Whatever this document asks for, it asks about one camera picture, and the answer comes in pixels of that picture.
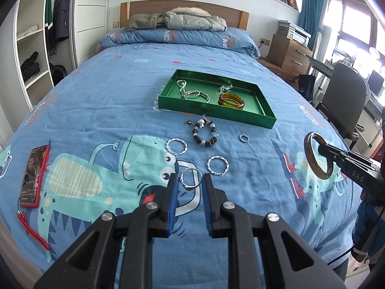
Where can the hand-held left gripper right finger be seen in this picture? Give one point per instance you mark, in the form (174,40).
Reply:
(208,204)

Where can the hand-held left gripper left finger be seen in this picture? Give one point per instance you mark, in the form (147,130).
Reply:
(173,204)

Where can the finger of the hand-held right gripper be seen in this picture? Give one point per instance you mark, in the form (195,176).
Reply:
(334,152)
(336,165)

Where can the dark brown bangle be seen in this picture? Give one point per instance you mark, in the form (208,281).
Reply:
(312,162)

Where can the thin silver hoop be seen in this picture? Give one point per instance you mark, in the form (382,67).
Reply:
(189,186)

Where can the green metal tray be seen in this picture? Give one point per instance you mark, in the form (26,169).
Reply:
(210,108)

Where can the amber bangle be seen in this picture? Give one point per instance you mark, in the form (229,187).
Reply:
(231,104)

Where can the thick silver bangle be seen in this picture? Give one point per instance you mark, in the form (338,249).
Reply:
(198,96)

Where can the twisted silver hoop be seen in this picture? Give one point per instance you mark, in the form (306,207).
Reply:
(173,152)
(210,171)

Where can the grey chair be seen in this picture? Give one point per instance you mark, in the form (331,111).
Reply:
(343,99)

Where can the person's blue jacket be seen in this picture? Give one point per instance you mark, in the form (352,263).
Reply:
(371,231)

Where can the dark tote bag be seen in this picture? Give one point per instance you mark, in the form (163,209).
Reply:
(306,85)

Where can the computer monitor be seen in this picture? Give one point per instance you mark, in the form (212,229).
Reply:
(377,81)

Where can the low wooden nightstand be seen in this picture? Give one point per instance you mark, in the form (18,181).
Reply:
(279,72)

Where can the wooden drawer cabinet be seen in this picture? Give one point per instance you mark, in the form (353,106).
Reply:
(288,55)

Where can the round white lamp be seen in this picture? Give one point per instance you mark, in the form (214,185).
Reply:
(374,51)

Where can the white printer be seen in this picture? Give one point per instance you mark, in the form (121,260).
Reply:
(293,33)

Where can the long teal curtain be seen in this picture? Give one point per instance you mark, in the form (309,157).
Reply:
(315,18)

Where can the red smartphone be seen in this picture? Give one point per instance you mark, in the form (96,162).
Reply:
(33,174)

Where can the wooden headboard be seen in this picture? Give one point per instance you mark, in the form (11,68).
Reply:
(234,18)

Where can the folded blue printed duvet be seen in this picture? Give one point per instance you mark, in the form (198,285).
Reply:
(180,37)

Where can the black bag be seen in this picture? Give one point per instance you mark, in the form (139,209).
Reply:
(57,73)

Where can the grey down jacket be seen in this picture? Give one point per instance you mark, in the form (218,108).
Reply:
(195,21)

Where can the olive fleece jacket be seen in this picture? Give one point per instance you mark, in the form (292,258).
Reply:
(144,22)

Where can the black cloth bundle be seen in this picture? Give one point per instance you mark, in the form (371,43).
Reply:
(30,66)

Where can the white wardrobe sliding door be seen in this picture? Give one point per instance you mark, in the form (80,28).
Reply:
(90,21)

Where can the white open wardrobe shelf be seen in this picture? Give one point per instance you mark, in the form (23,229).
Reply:
(33,36)

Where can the hanging dark clothes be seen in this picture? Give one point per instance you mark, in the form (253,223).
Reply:
(58,9)

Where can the folded white clothes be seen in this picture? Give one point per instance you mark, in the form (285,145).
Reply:
(27,30)

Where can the wall socket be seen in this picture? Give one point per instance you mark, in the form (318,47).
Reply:
(264,40)

